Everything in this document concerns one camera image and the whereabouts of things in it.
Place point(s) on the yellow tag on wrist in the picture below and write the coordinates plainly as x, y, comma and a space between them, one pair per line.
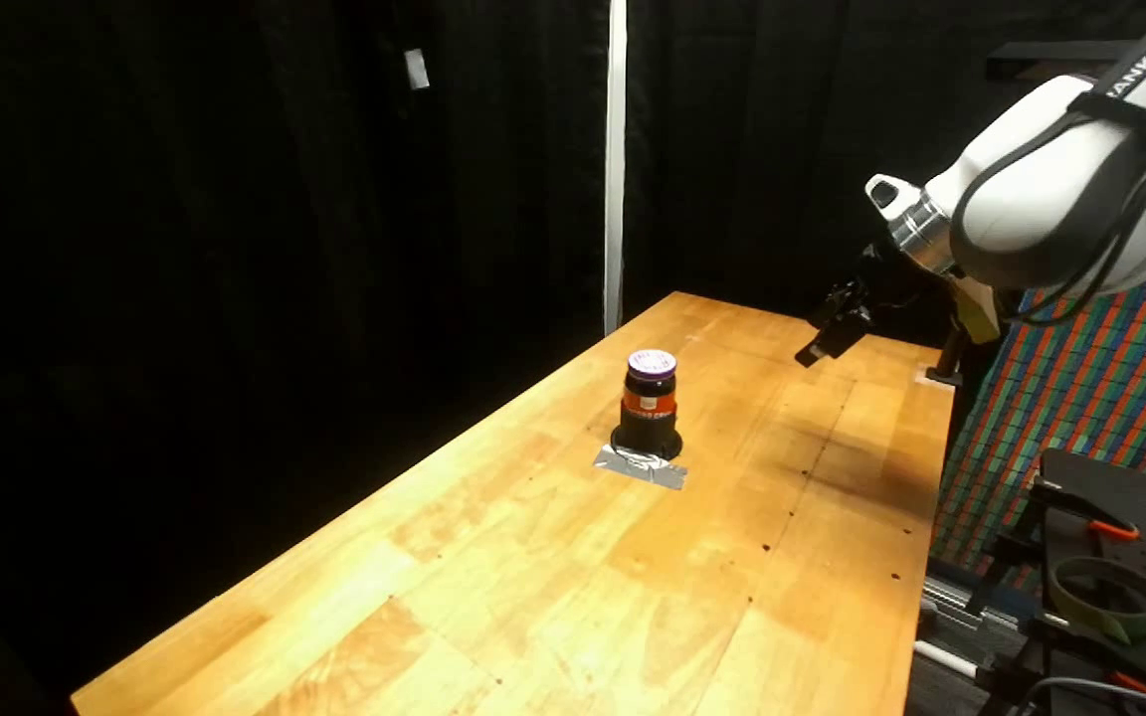
979, 309

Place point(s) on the dark jar with purple lid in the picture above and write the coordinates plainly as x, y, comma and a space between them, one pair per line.
651, 405

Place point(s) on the white tag on curtain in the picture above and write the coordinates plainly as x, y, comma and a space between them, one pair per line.
415, 70

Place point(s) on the aluminium rail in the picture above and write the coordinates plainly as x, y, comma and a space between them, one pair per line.
957, 624

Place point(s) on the colourful striped cloth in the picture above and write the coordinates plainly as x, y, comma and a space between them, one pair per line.
1090, 398

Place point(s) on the pale tape roll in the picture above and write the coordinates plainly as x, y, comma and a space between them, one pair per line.
1106, 596

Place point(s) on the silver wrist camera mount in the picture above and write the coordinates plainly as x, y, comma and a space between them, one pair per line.
900, 209

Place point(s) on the white vertical pole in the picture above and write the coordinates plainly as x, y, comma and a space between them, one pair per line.
614, 161

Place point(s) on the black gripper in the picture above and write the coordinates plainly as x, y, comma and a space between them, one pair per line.
855, 300

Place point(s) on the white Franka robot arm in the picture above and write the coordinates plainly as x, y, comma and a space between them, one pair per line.
1077, 172

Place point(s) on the black camera stand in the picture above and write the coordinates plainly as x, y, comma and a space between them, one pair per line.
957, 360

